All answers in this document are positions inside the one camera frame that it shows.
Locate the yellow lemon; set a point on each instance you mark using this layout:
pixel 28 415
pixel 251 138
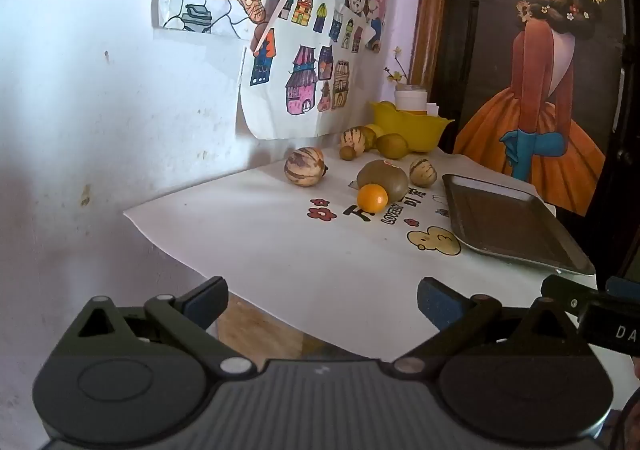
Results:
pixel 377 130

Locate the small striped pepino melon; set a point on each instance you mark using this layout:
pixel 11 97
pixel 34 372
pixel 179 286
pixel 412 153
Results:
pixel 423 172

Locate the drawing of coloured houses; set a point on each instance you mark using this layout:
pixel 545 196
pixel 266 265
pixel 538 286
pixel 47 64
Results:
pixel 300 75

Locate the yellow green pear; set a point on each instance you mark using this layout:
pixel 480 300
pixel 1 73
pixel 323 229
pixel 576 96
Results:
pixel 392 145

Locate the poster of orange dress figure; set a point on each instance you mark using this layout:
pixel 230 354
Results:
pixel 540 80

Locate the metal tray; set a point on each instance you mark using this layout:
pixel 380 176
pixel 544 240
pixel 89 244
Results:
pixel 505 220

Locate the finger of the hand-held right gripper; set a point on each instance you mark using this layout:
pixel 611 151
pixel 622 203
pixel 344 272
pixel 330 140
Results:
pixel 565 292
pixel 622 286

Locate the yellow flower sprig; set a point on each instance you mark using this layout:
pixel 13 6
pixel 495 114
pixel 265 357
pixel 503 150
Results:
pixel 397 73

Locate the orange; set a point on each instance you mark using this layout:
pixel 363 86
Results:
pixel 372 197

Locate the yellow green fruit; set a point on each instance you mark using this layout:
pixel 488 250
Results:
pixel 386 105

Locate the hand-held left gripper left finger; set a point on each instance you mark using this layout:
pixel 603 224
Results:
pixel 207 297

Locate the dark door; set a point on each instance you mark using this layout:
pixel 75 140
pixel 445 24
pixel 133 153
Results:
pixel 465 30

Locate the pale striped pepino melon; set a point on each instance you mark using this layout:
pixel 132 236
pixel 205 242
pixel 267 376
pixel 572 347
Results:
pixel 354 140

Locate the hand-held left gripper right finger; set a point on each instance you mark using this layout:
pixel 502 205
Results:
pixel 440 302

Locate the olive green melon with sticker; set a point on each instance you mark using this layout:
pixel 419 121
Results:
pixel 387 176

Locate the yellow scalloped plastic bowl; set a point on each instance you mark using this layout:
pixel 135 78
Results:
pixel 417 130

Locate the white printed table cover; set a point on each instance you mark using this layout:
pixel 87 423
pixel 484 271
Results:
pixel 300 250

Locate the brown wooden door frame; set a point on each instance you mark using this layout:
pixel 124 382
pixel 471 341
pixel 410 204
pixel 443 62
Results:
pixel 430 5

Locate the folded white paper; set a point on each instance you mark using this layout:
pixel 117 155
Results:
pixel 432 108

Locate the large striped pepino melon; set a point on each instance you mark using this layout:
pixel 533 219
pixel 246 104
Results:
pixel 304 167

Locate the small brown kiwi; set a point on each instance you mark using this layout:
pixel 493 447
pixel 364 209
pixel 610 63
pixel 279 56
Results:
pixel 347 153

